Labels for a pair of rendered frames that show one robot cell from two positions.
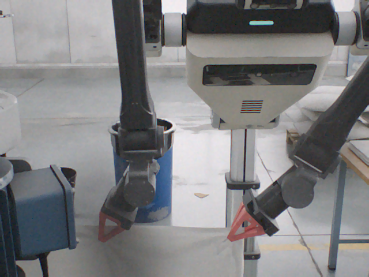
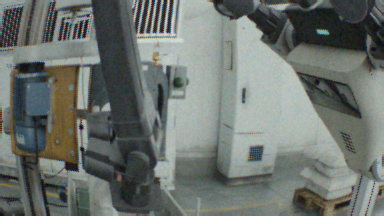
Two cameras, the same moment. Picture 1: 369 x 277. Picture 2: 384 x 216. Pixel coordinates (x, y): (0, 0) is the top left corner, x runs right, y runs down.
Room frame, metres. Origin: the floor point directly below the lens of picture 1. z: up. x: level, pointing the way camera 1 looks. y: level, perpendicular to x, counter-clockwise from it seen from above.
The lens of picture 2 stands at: (0.78, -0.99, 1.38)
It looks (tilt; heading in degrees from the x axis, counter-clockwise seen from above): 7 degrees down; 78
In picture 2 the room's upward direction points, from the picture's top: 3 degrees clockwise
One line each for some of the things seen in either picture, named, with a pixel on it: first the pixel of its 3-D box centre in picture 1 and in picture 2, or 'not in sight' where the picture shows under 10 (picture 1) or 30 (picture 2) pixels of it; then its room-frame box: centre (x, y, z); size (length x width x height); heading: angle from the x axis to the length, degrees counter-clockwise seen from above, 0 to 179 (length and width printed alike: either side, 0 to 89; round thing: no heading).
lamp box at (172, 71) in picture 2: not in sight; (175, 81); (1.05, 0.46, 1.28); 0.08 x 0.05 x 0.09; 91
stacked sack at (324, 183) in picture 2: not in sight; (341, 179); (3.07, 2.33, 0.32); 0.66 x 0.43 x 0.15; 3
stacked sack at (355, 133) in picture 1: (334, 128); not in sight; (4.16, -1.37, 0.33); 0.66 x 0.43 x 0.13; 91
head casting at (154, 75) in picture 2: not in sight; (121, 101); (0.90, 0.57, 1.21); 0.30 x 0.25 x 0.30; 91
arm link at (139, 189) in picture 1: (142, 164); (107, 117); (0.83, 0.08, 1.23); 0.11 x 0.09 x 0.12; 2
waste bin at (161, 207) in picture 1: (143, 169); not in sight; (3.16, 0.30, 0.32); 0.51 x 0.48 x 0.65; 1
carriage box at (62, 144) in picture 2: not in sight; (41, 109); (0.56, 0.53, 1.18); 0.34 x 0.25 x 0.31; 1
